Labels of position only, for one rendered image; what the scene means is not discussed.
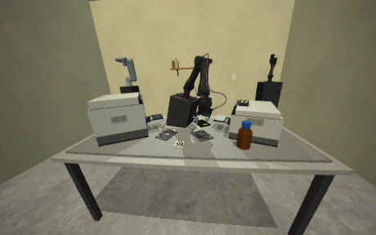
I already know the brown bottle with blue cap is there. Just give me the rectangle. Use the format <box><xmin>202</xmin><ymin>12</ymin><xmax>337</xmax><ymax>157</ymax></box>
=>
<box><xmin>236</xmin><ymin>121</ymin><xmax>253</xmax><ymax>150</ymax></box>

